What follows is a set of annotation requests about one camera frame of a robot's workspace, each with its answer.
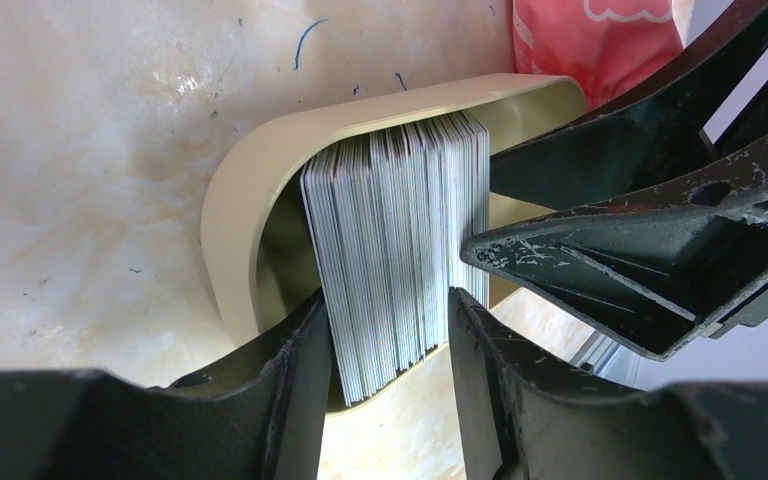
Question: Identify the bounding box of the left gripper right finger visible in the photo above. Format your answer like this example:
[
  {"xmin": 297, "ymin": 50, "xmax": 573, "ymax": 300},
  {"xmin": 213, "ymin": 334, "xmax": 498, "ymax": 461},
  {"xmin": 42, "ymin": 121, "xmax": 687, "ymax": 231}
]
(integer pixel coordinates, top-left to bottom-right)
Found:
[{"xmin": 448, "ymin": 287, "xmax": 768, "ymax": 479}]

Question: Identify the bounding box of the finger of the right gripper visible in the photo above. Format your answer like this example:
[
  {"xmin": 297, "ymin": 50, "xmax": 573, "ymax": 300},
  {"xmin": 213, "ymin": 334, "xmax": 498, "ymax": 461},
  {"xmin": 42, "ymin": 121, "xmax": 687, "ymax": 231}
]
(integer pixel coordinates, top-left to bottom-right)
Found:
[
  {"xmin": 490, "ymin": 1, "xmax": 768, "ymax": 210},
  {"xmin": 462, "ymin": 133, "xmax": 768, "ymax": 361}
]

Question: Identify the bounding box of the pink crumpled cloth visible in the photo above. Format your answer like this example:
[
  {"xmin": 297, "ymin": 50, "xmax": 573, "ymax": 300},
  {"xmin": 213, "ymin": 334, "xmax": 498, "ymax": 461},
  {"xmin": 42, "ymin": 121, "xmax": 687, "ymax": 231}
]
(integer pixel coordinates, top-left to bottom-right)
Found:
[{"xmin": 512, "ymin": 0, "xmax": 683, "ymax": 110}]

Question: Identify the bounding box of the beige tray of cards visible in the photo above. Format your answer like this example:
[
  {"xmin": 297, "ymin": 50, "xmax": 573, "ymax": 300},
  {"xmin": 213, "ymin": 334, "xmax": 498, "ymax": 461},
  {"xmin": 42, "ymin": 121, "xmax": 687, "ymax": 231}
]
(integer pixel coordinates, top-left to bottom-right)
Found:
[{"xmin": 200, "ymin": 73, "xmax": 586, "ymax": 419}]

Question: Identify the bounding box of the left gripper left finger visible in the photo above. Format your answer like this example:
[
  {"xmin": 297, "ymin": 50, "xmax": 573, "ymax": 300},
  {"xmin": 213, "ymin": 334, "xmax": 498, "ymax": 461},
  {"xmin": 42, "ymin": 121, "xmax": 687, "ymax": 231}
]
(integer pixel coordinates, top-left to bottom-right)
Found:
[{"xmin": 0, "ymin": 293, "xmax": 333, "ymax": 479}]

